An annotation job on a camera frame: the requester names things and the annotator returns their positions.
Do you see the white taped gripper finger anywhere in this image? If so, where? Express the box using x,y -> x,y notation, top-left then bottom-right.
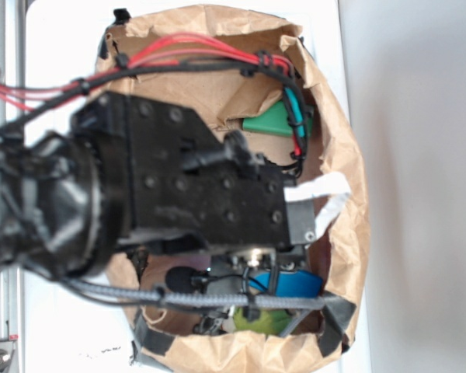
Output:
283,172 -> 351,235

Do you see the grey braided cable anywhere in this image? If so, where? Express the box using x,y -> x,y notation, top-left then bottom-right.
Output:
61,277 -> 337,312

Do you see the blue rectangular block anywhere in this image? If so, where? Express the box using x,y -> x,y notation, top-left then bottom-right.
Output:
249,270 -> 323,298

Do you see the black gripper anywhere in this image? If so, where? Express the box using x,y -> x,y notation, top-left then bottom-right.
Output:
71,92 -> 315,253

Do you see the brown paper bag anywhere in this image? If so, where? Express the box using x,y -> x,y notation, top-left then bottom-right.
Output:
96,5 -> 370,372

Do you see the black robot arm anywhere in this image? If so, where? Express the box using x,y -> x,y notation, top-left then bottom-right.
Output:
0,92 -> 351,281

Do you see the red and black cable bundle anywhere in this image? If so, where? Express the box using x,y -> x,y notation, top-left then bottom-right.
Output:
0,33 -> 314,176

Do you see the green rectangular block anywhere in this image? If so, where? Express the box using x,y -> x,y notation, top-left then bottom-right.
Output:
242,101 -> 293,137

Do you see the aluminium frame rail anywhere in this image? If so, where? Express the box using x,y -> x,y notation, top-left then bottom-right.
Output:
0,1 -> 26,372

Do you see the green plush toy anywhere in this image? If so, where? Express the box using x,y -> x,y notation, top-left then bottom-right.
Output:
224,309 -> 293,335

